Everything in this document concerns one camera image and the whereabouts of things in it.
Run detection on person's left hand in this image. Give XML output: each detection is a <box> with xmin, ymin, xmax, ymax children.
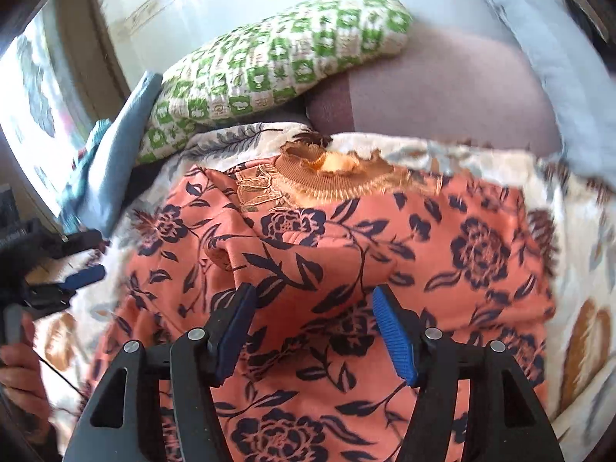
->
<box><xmin>0</xmin><ymin>315</ymin><xmax>51</xmax><ymax>436</ymax></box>

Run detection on mauve bed sheet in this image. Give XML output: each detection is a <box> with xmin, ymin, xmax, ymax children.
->
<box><xmin>305</xmin><ymin>24</ymin><xmax>564</xmax><ymax>155</ymax></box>

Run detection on blue folded cloth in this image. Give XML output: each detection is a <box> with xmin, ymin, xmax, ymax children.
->
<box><xmin>62</xmin><ymin>71</ymin><xmax>164</xmax><ymax>236</ymax></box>

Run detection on orange floral sweater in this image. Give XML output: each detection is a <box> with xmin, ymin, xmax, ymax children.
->
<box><xmin>84</xmin><ymin>142</ymin><xmax>556</xmax><ymax>462</ymax></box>

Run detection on thin black cable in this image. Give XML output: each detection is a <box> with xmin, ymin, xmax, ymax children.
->
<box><xmin>37</xmin><ymin>355</ymin><xmax>86</xmax><ymax>396</ymax></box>

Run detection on green checkered pillow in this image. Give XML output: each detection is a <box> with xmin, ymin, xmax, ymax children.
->
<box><xmin>137</xmin><ymin>0</ymin><xmax>415</xmax><ymax>164</ymax></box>

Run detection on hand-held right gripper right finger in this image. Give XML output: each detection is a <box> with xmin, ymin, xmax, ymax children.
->
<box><xmin>372</xmin><ymin>285</ymin><xmax>565</xmax><ymax>462</ymax></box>

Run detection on cream leaf-print blanket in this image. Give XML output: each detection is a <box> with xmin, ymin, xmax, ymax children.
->
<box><xmin>33</xmin><ymin>122</ymin><xmax>616</xmax><ymax>444</ymax></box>

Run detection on light blue pillow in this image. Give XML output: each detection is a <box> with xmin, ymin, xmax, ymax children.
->
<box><xmin>459</xmin><ymin>0</ymin><xmax>616</xmax><ymax>188</ymax></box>

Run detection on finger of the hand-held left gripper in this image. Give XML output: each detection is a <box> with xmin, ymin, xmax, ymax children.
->
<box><xmin>45</xmin><ymin>230</ymin><xmax>104</xmax><ymax>257</ymax></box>
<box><xmin>24</xmin><ymin>264</ymin><xmax>107</xmax><ymax>316</ymax></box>

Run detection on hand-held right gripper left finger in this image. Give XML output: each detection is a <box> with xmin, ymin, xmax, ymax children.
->
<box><xmin>62</xmin><ymin>283</ymin><xmax>258</xmax><ymax>462</ymax></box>

